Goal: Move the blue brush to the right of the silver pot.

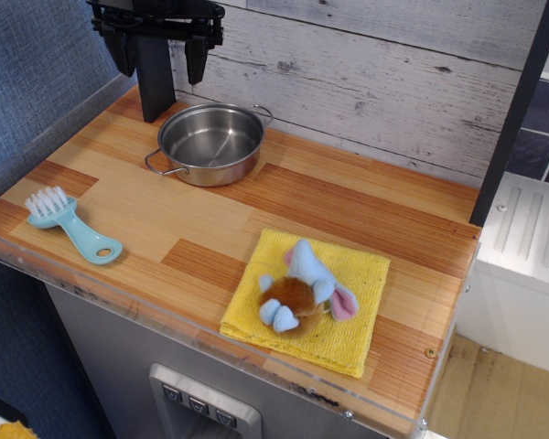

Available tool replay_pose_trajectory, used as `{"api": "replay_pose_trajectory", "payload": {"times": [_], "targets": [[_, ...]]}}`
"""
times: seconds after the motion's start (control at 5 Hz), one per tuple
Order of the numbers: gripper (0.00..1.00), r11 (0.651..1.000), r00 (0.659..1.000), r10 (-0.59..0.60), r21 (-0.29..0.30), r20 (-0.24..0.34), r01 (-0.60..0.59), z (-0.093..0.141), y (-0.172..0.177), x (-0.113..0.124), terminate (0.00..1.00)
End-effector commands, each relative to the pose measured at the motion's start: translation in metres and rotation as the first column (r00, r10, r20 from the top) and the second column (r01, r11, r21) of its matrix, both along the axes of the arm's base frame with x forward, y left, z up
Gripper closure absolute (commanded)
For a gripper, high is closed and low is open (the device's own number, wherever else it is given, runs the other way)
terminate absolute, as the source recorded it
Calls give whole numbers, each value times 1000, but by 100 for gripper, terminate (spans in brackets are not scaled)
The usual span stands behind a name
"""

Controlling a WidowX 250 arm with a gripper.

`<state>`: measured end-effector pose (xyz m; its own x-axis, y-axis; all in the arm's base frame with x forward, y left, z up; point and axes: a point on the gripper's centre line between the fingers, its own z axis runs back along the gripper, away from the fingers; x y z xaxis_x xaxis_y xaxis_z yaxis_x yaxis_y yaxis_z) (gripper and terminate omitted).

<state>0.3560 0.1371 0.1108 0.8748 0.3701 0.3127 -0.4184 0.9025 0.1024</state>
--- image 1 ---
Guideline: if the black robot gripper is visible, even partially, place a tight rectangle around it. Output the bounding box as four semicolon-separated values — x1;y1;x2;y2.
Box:
88;0;224;85

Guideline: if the light blue dish brush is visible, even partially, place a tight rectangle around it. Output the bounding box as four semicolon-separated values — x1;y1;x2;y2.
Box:
25;186;123;265

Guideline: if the stainless steel pot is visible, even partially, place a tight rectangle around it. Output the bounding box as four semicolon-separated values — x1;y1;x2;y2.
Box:
145;103;274;187

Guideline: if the blue and brown plush toy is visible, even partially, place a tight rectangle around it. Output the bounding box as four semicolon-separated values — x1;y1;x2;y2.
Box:
259;239;359;337

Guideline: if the yellow folded cloth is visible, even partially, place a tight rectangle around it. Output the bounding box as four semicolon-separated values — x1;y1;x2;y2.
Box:
220;229;390;378

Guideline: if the silver dispenser panel with buttons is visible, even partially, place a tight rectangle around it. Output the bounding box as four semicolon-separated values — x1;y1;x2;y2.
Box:
148;363;263;438

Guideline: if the yellow object at bottom left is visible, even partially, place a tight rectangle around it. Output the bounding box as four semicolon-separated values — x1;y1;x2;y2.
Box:
0;422;38;439

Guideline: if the white ribbed cabinet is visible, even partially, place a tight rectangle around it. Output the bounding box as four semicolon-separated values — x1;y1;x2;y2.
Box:
457;173;549;371

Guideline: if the black left vertical post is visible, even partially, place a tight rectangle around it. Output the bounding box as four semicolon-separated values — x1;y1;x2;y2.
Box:
136;37;176;123

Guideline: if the black vertical post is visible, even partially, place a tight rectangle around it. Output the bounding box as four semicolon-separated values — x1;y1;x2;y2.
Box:
469;0;549;227
136;37;176;123

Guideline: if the black right vertical post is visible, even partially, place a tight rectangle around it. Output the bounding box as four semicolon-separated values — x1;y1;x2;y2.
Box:
469;0;549;227

